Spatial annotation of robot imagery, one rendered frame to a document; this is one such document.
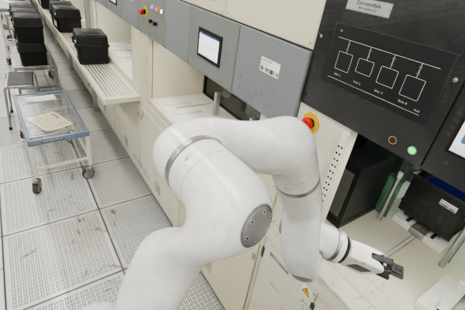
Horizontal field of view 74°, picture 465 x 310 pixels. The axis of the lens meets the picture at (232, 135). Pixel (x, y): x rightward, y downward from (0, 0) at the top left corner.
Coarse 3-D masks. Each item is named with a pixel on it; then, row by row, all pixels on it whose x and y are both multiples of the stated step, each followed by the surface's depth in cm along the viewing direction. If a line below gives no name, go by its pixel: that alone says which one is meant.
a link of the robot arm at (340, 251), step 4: (340, 232) 78; (344, 232) 79; (340, 236) 77; (344, 236) 77; (340, 240) 76; (344, 240) 76; (340, 244) 76; (344, 244) 76; (340, 248) 75; (344, 248) 76; (336, 252) 75; (340, 252) 75; (344, 252) 76; (332, 256) 76; (336, 256) 76; (340, 256) 76; (328, 260) 78; (332, 260) 77; (336, 260) 76
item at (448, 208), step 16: (416, 176) 124; (416, 192) 125; (432, 192) 120; (448, 192) 116; (400, 208) 132; (416, 208) 127; (432, 208) 121; (448, 208) 116; (464, 208) 112; (432, 224) 122; (448, 224) 117; (464, 224) 120; (448, 240) 118
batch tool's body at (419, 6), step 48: (336, 0) 82; (384, 0) 72; (432, 0) 64; (336, 96) 87; (336, 144) 91; (384, 144) 78; (432, 144) 69; (336, 192) 124; (384, 192) 135; (384, 240) 125; (288, 288) 121; (336, 288) 103; (384, 288) 105
